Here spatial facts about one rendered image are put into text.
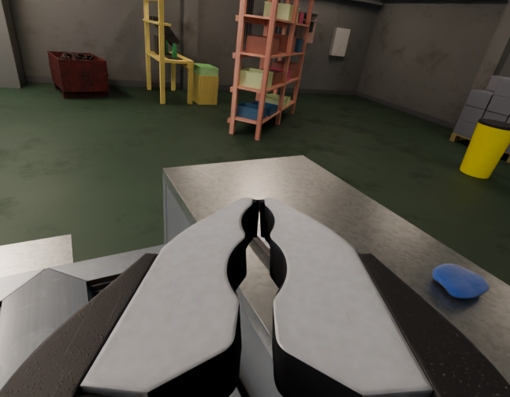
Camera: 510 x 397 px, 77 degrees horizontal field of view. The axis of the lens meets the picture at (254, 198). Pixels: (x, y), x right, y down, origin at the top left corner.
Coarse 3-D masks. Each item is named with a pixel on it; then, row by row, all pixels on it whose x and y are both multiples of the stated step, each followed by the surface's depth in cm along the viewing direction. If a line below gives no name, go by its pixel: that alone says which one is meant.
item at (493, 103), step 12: (492, 84) 580; (504, 84) 527; (468, 96) 580; (480, 96) 563; (492, 96) 549; (504, 96) 529; (468, 108) 584; (480, 108) 565; (492, 108) 548; (504, 108) 531; (468, 120) 586; (504, 120) 533; (456, 132) 607; (468, 132) 588
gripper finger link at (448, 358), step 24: (384, 288) 8; (408, 288) 8; (408, 312) 7; (432, 312) 7; (408, 336) 6; (432, 336) 6; (456, 336) 6; (432, 360) 6; (456, 360) 6; (480, 360) 6; (432, 384) 6; (456, 384) 6; (480, 384) 6; (504, 384) 6
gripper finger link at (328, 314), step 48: (288, 240) 9; (336, 240) 9; (288, 288) 8; (336, 288) 8; (288, 336) 7; (336, 336) 6; (384, 336) 6; (288, 384) 7; (336, 384) 6; (384, 384) 6
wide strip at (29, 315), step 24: (24, 288) 80; (48, 288) 81; (72, 288) 82; (0, 312) 74; (24, 312) 74; (48, 312) 75; (72, 312) 76; (0, 336) 69; (24, 336) 69; (0, 360) 64; (24, 360) 65; (0, 384) 60
